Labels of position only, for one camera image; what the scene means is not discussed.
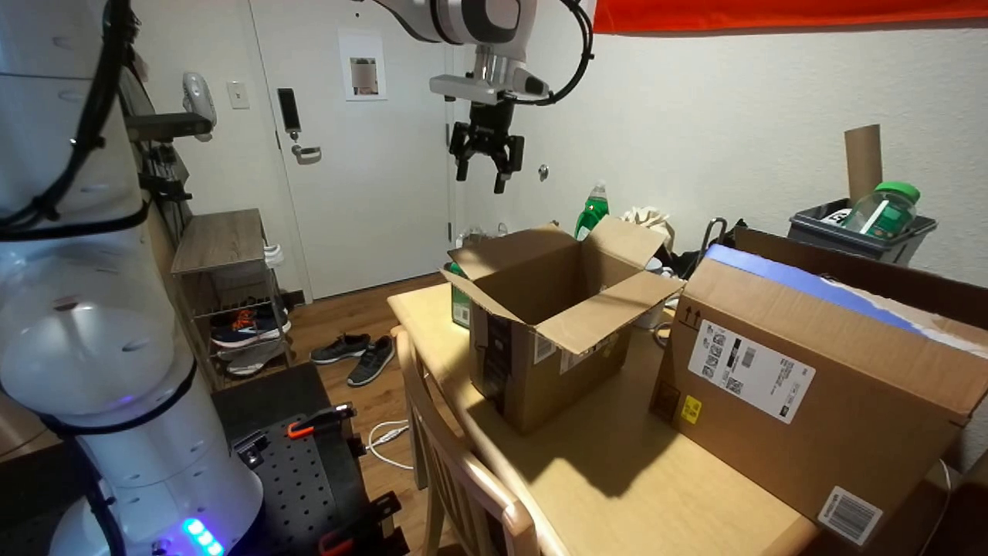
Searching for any green lidded bottle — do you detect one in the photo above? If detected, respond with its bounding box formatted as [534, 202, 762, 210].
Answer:
[447, 261, 472, 329]

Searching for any large cardboard box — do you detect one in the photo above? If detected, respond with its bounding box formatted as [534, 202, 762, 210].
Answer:
[651, 228, 988, 549]

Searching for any camera on black stand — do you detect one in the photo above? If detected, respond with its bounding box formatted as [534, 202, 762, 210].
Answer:
[131, 72, 216, 141]

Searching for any wall light switch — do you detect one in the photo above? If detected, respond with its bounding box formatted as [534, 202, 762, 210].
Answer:
[225, 79, 252, 111]

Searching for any portrait photo on door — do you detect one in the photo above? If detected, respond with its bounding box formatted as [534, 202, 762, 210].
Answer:
[348, 59, 379, 98]

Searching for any green spray bottle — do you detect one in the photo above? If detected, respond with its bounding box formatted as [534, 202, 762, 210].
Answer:
[574, 186, 610, 240]

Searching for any dark plastic bin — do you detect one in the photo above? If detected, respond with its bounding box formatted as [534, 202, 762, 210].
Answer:
[789, 197, 936, 264]

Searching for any white cable on floor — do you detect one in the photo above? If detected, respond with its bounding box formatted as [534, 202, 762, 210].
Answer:
[366, 414, 417, 475]

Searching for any orange handled clamp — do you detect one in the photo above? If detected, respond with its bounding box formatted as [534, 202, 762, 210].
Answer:
[285, 402, 357, 442]

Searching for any dark sneaker left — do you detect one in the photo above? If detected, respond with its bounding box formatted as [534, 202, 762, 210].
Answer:
[311, 332, 372, 363]

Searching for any wooden chair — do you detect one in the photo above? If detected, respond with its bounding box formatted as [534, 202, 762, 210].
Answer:
[395, 326, 542, 556]

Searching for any black door lock handle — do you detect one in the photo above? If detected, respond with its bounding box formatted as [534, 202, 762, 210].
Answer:
[276, 86, 322, 164]

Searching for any upright cardboard piece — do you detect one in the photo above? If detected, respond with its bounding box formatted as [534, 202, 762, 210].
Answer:
[843, 122, 884, 202]

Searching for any small open cardboard box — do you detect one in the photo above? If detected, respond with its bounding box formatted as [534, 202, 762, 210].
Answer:
[447, 217, 680, 431]

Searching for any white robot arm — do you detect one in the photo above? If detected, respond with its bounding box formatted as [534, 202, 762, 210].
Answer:
[0, 0, 263, 556]

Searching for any red wall banner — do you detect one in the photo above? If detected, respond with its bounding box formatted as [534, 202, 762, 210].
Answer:
[593, 0, 988, 34]

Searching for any white door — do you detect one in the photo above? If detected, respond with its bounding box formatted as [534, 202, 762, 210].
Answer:
[246, 0, 447, 297]

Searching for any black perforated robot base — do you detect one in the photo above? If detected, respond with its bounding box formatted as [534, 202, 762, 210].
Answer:
[216, 363, 409, 556]

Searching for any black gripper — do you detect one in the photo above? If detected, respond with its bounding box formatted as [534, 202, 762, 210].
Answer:
[452, 103, 524, 195]

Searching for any dark sneaker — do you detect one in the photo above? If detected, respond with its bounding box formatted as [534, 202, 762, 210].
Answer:
[345, 338, 395, 390]
[311, 332, 372, 363]

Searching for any green capped clear bottle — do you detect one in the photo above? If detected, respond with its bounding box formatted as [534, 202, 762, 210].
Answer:
[847, 178, 920, 238]

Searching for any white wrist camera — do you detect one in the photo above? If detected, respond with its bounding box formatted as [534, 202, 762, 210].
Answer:
[429, 68, 546, 106]

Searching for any dark sneaker right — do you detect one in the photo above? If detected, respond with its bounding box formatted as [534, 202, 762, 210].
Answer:
[345, 338, 395, 390]

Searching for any wooden shoe shelf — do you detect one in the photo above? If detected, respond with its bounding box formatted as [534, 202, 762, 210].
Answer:
[170, 210, 291, 387]

